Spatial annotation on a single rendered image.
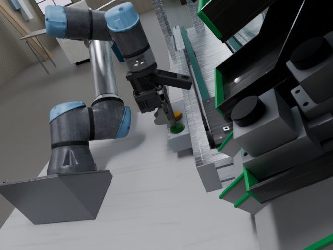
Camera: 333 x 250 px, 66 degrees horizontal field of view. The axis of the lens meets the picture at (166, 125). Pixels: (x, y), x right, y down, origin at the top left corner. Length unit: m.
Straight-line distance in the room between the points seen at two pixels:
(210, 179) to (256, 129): 0.46
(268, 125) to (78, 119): 0.70
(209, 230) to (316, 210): 0.31
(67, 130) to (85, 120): 0.06
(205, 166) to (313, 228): 0.32
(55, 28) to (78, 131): 0.32
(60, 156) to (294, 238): 0.65
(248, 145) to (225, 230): 0.42
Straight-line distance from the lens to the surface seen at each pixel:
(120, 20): 0.63
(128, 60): 0.66
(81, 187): 0.78
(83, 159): 0.83
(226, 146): 0.57
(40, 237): 0.93
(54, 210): 0.86
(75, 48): 6.31
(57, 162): 0.84
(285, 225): 0.43
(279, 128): 0.23
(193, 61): 1.25
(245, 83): 0.41
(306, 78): 0.24
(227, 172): 0.68
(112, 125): 0.87
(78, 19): 0.72
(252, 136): 0.23
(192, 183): 0.75
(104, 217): 0.82
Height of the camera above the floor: 1.40
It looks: 32 degrees down
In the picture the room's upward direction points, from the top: 24 degrees counter-clockwise
